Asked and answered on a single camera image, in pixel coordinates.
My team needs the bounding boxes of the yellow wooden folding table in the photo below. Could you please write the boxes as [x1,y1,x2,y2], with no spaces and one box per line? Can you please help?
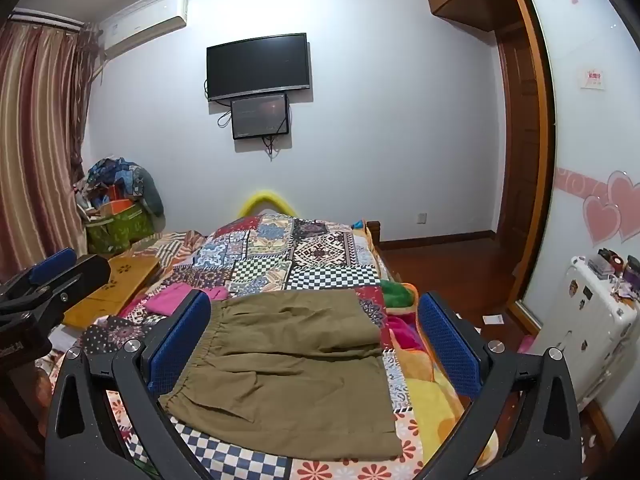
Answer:
[62,254,163,331]

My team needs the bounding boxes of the wooden bed frame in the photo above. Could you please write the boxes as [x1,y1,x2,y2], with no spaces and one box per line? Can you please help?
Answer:
[365,219,402,283]

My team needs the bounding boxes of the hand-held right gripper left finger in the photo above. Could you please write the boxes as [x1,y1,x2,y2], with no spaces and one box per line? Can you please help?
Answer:
[45,290,213,480]

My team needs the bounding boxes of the striped red curtain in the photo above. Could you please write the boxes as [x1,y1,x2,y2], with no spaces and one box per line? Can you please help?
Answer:
[0,9,103,281]

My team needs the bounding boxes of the white stickered suitcase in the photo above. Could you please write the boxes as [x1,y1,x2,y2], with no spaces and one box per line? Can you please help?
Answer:
[529,255,639,411]

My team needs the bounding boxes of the yellow curved headboard cushion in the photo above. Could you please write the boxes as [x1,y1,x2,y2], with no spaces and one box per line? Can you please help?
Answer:
[242,188,297,219]

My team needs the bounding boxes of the white red door sticker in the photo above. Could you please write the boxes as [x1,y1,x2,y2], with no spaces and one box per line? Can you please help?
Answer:
[579,66,607,90]

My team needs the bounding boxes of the small items on suitcase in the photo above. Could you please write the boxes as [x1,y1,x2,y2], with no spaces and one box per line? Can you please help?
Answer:
[586,246,640,303]

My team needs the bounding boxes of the white air conditioner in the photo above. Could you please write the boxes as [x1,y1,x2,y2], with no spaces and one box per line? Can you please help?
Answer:
[98,0,188,59]

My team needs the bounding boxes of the pile of clothes and bags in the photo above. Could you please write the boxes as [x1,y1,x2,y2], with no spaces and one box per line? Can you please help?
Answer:
[75,157,166,221]

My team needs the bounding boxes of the black wall television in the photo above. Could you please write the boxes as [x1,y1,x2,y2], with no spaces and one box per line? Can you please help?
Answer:
[206,33,309,102]

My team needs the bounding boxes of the olive green pants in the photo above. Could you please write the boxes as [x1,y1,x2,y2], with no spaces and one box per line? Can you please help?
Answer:
[159,291,403,461]

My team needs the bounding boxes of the pink cloth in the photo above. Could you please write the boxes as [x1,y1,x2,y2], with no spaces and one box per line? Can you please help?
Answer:
[144,284,229,317]

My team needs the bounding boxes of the white heart-print wardrobe door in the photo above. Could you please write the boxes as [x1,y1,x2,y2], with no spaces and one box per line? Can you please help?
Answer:
[504,0,640,336]

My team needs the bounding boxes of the brown wooden door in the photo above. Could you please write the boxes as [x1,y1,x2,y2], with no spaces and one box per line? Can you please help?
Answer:
[496,24,545,261]

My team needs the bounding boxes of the patchwork printed bed sheet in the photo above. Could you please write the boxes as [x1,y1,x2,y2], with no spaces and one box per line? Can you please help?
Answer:
[50,212,426,480]

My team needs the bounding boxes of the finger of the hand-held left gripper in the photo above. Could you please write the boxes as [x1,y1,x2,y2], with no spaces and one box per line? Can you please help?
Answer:
[27,247,78,284]
[30,254,112,320]

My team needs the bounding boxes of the orange box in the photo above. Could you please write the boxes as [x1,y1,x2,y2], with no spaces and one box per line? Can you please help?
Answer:
[97,199,137,217]

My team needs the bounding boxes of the colourful fleece blanket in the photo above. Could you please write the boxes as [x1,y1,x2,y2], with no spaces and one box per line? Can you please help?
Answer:
[350,219,501,480]

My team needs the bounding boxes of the small black wall monitor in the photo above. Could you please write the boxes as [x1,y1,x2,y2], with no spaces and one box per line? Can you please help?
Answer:
[231,93,291,141]

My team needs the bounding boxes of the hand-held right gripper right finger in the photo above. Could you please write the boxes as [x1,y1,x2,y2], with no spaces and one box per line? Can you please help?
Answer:
[417,291,583,480]

